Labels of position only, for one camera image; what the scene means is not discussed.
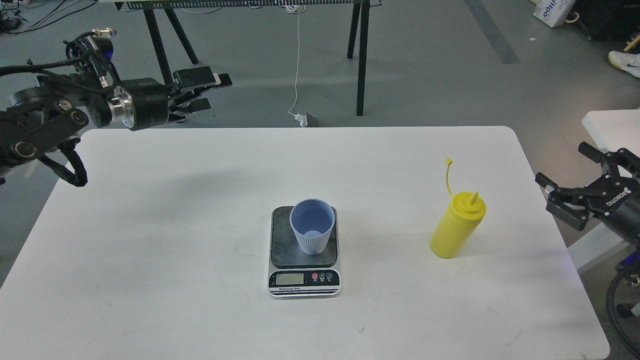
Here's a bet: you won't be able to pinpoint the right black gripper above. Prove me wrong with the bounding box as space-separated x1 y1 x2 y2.
535 141 640 239

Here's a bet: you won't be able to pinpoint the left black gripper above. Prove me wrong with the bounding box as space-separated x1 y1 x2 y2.
107 66 233 132

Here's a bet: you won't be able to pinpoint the yellow squeeze bottle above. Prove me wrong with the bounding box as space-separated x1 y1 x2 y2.
429 158 487 259

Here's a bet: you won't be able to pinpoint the blue ribbed cup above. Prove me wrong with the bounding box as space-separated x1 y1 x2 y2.
289 198 336 256

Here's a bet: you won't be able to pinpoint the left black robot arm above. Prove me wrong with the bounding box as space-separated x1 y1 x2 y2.
0 27 233 187

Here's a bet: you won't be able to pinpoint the digital kitchen scale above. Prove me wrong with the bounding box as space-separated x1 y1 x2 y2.
267 206 343 299

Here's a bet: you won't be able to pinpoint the white power adapter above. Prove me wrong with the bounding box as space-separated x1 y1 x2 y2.
294 113 309 128

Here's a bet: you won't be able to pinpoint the white sneaker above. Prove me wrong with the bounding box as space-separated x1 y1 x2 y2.
607 51 640 79

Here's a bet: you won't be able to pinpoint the white cardboard box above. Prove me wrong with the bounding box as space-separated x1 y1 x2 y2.
531 0 580 28

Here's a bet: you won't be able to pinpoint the black trestle table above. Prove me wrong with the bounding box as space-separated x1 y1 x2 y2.
98 0 384 123

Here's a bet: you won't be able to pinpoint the white hanging cable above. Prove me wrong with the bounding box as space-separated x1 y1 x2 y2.
286 4 307 118

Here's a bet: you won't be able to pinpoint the black floor cables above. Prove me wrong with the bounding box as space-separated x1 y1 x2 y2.
0 0 98 36

